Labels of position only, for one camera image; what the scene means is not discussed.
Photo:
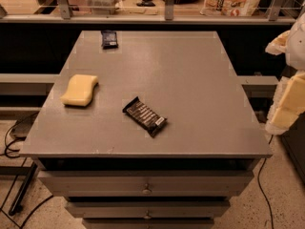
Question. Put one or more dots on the grey drawer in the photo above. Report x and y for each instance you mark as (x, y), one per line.
(148, 209)
(146, 183)
(148, 223)

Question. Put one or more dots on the grey drawer cabinet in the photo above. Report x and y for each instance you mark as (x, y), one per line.
(185, 76)

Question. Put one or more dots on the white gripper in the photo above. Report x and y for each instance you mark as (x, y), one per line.
(297, 50)

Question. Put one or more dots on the black metal stand leg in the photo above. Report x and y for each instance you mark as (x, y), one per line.
(27, 173)

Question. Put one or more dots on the black rxbar chocolate bar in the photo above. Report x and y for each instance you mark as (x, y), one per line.
(144, 116)

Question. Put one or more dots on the dark blue snack packet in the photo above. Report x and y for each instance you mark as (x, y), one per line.
(109, 39)

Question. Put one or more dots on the middle grey drawer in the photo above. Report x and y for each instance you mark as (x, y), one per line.
(148, 209)

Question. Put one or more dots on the metal shelf rail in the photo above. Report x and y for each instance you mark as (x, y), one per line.
(279, 12)

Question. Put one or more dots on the top grey drawer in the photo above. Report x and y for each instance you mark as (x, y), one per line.
(146, 183)

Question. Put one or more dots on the bottom grey drawer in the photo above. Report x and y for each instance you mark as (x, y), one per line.
(148, 223)

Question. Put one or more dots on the yellow sponge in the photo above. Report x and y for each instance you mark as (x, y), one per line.
(80, 90)

